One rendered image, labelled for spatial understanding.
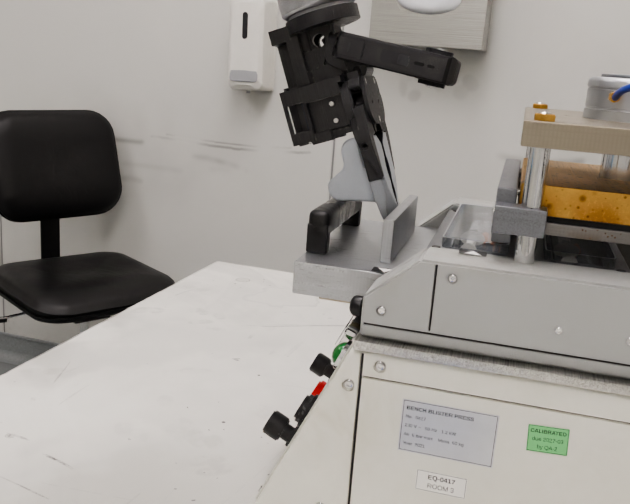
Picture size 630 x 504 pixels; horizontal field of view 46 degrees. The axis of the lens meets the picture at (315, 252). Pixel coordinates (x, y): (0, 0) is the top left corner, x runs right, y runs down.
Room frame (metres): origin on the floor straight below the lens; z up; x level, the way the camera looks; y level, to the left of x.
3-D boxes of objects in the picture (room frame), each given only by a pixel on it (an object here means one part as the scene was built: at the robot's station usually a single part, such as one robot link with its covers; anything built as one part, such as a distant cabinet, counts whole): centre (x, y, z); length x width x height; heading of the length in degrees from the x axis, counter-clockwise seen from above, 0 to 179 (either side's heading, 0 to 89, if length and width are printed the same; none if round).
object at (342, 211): (0.74, -0.02, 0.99); 0.15 x 0.02 x 0.04; 165
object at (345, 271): (0.71, -0.15, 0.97); 0.30 x 0.22 x 0.08; 75
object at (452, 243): (0.71, -0.16, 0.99); 0.18 x 0.06 x 0.02; 165
